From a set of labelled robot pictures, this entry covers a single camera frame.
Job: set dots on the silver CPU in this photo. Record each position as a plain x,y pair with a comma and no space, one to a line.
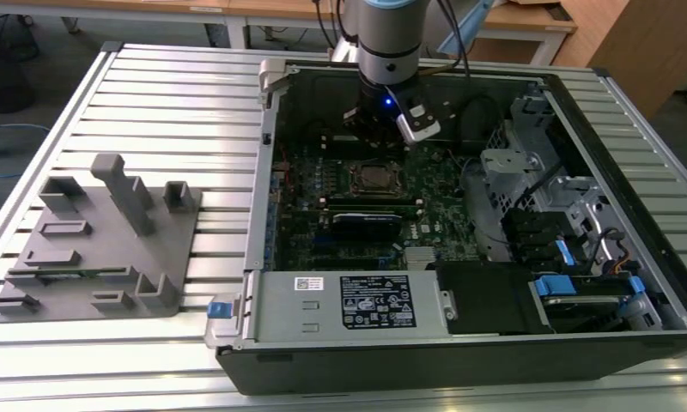
377,176

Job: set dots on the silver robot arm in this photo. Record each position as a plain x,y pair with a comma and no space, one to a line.
386,43

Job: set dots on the black RAM slot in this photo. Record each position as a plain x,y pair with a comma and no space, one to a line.
390,199
390,207
378,157

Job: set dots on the CPU socket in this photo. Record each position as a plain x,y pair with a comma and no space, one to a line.
352,189

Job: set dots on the grey case hinge latch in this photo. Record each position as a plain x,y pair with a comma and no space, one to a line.
272,70

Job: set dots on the pale blue teach pendant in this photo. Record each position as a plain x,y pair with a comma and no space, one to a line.
475,17

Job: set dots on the metal drive cage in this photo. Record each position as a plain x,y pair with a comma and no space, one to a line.
506,161

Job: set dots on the green motherboard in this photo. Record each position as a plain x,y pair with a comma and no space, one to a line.
447,214

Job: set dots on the black graphics card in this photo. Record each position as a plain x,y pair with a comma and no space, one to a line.
366,227

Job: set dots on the small silver heatsink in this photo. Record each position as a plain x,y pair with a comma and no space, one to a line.
419,254

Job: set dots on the black disk bay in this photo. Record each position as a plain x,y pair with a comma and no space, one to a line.
535,232

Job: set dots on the blue plastic clip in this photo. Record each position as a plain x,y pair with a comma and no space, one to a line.
563,253
637,285

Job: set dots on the wooden cabinet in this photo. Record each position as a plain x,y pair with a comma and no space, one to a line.
653,43

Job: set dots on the black plastic shroud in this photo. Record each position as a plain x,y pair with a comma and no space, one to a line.
481,300

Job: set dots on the grey power supply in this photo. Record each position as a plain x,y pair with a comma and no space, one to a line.
286,309

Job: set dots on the blue disk carrier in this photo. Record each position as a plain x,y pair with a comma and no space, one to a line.
553,285

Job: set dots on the blue case latch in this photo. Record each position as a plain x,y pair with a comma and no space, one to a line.
218,311

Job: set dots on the grey parts rack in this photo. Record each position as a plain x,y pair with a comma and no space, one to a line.
120,257

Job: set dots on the silver hard disk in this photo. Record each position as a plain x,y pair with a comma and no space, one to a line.
578,302

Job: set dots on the black PC case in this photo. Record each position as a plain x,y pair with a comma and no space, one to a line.
378,369

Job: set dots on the black round stool base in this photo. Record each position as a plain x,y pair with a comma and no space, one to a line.
8,96

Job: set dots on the black mesh bin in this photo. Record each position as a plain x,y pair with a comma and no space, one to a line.
5,43

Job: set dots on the green RAM stick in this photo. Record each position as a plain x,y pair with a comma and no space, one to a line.
63,274

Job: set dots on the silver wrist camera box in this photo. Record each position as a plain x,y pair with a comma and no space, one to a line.
418,122

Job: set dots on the silver chassis bracket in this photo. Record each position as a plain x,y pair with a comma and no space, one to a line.
578,193

